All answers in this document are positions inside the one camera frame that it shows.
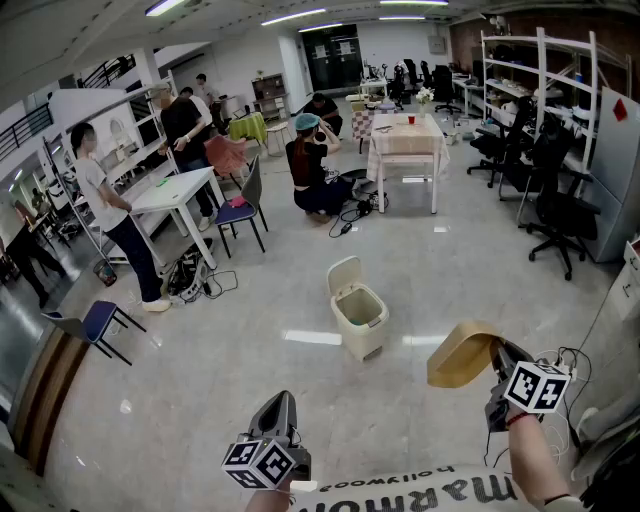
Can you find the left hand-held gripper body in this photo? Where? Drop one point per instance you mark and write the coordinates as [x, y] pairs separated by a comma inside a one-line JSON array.
[[260, 465]]

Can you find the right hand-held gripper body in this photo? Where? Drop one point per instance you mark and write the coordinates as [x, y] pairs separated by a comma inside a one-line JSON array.
[[537, 387]]

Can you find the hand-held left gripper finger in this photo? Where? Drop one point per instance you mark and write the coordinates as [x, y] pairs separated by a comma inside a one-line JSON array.
[[292, 425], [262, 417]]

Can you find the tan curved cardboard piece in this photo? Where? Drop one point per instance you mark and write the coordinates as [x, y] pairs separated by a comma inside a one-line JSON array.
[[460, 355]]

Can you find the cream plastic trash bin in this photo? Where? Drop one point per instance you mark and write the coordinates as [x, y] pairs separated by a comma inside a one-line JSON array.
[[360, 325]]

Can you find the person's right forearm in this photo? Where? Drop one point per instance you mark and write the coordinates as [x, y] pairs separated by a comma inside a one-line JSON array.
[[537, 460]]

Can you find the person's left forearm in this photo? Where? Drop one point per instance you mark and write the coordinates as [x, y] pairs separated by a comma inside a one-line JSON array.
[[267, 500]]

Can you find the white power strip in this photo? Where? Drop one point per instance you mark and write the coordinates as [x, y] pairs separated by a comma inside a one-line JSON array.
[[555, 356]]

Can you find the white drawer cabinet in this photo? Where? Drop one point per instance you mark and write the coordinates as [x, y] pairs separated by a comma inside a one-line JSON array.
[[625, 295]]

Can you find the person's white printed shirt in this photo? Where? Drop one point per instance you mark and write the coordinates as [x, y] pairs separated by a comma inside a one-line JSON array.
[[400, 495]]

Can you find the black office chair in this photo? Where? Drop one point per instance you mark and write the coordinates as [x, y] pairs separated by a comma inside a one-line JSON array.
[[492, 145], [565, 210], [520, 170], [444, 85]]

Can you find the blue chair with black legs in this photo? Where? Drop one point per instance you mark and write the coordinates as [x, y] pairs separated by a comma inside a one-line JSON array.
[[97, 320]]

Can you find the grey partition with red sticker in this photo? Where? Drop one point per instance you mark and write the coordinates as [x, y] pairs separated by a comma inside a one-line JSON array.
[[612, 170]]

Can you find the small mesh waste basket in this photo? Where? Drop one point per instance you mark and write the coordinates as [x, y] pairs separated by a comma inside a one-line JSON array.
[[105, 274]]

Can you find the pink item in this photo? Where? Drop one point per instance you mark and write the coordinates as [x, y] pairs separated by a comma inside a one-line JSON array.
[[237, 201]]

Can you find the wooden plank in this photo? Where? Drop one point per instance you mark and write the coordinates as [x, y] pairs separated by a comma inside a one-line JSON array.
[[45, 395]]

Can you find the grey chair with blue seat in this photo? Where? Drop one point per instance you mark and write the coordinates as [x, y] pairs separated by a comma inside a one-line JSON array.
[[252, 190]]

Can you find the table with pink cloth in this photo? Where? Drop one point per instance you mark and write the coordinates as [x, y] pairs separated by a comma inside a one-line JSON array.
[[405, 140]]

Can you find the white table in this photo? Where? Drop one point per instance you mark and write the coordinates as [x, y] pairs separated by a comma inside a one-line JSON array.
[[170, 190]]

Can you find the pink chair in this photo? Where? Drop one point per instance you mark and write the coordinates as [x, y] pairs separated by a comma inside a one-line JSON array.
[[225, 155]]

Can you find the vase with white flowers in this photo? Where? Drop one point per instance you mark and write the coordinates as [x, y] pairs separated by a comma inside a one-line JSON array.
[[425, 97]]

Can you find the table with checked cloth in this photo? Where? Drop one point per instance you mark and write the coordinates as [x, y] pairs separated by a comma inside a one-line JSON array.
[[365, 122]]

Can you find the white slatted chair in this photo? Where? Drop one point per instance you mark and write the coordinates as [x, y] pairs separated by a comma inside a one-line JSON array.
[[279, 131]]

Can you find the table with green cloth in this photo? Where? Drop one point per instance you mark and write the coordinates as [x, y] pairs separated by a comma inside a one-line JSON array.
[[247, 127]]

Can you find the white shelving rack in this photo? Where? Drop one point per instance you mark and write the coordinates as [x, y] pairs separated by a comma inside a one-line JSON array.
[[542, 55]]

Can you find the long white shelf unit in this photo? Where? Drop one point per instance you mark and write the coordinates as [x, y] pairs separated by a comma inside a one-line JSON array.
[[135, 127]]

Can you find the wooden shelf unit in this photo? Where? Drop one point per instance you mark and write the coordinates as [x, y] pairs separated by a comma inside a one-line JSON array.
[[270, 95]]

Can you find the black double door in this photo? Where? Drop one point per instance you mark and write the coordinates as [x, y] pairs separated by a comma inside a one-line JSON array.
[[332, 60]]

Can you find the ceiling light strip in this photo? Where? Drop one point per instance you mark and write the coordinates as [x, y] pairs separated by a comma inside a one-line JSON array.
[[412, 2], [320, 27], [292, 16], [162, 7], [400, 17]]

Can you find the black mezzanine railing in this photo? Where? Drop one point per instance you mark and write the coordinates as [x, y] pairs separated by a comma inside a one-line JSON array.
[[25, 127]]

